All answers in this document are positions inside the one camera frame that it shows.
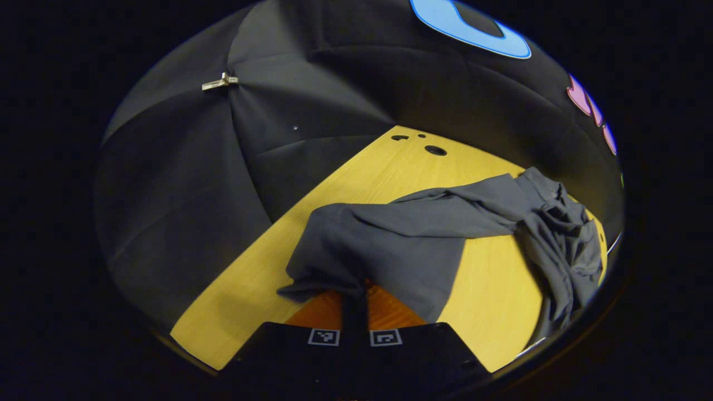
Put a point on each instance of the black backdrop cloth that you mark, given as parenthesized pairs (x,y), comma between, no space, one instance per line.
(195,167)

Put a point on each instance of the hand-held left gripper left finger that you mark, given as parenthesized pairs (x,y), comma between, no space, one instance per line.
(312,362)

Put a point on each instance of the grey long-sleeved shirt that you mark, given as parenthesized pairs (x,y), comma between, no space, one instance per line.
(401,239)

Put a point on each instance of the silver metal clip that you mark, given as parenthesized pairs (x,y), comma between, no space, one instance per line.
(220,83)

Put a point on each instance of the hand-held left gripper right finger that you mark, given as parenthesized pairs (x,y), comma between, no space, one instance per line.
(406,362)

